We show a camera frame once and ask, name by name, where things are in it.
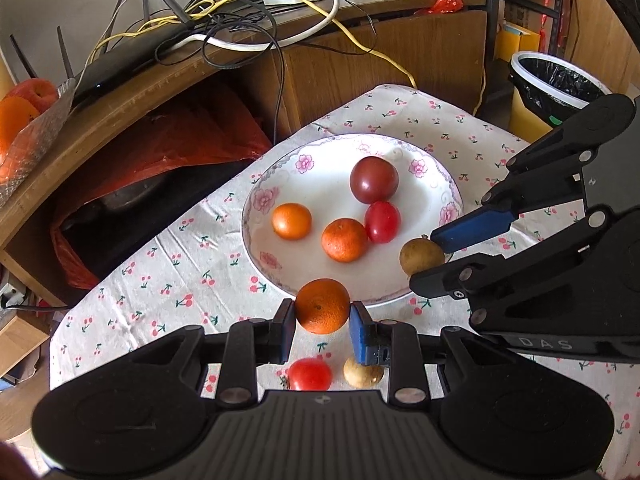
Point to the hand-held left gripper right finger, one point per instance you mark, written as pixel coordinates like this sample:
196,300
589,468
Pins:
359,332

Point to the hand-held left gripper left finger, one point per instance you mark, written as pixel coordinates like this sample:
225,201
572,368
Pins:
286,332

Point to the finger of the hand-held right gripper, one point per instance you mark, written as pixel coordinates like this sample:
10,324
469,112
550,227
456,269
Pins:
475,230
450,277

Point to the brown kiwi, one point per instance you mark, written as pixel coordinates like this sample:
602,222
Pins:
363,374
421,256

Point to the small tangerine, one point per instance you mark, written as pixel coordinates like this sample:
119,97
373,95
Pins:
322,306
291,220
344,240

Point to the small red tomato with stem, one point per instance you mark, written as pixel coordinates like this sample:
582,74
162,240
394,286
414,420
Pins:
310,375

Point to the bright red tomato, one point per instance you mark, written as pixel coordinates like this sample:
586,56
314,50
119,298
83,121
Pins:
382,222

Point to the dark red tomato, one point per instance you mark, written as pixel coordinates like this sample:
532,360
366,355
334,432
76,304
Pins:
374,179

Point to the white floral bowl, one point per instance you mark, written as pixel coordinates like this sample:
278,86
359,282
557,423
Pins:
320,180

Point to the yellow trash bin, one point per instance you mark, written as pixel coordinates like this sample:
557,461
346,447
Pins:
525,120

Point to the cherry print tablecloth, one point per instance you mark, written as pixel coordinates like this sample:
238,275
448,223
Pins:
165,270

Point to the black trash bag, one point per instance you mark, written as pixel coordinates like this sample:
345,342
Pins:
555,80

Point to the black metal rack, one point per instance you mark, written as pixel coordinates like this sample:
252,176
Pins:
489,35

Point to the wooden desk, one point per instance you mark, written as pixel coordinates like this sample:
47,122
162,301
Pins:
350,75

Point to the red plastic bag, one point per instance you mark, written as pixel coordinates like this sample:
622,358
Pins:
175,150

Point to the grey metal pot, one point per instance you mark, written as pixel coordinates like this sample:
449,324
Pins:
120,196

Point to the red plastic wrapper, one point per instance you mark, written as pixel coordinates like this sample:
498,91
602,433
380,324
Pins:
446,2

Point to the black router with antennas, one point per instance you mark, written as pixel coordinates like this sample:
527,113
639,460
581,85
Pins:
125,67

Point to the glass fruit dish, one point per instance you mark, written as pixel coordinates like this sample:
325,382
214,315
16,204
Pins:
35,145

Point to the large orange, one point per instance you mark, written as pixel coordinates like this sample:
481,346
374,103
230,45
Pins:
15,122

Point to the red apple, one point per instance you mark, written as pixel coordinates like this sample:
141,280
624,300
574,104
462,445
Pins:
35,94

